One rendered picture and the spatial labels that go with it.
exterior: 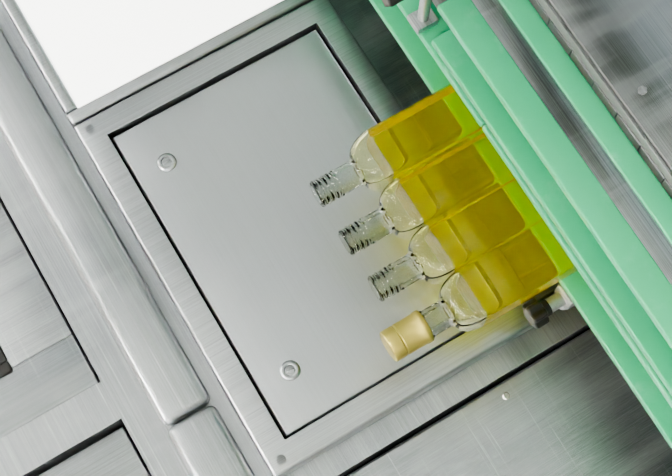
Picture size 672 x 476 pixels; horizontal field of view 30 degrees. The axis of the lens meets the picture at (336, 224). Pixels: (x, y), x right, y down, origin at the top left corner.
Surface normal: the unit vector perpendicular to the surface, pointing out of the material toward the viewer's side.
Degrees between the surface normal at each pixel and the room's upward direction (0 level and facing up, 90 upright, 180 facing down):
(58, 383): 90
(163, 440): 90
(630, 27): 90
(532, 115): 90
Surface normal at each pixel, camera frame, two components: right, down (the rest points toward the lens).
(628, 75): 0.00, -0.31
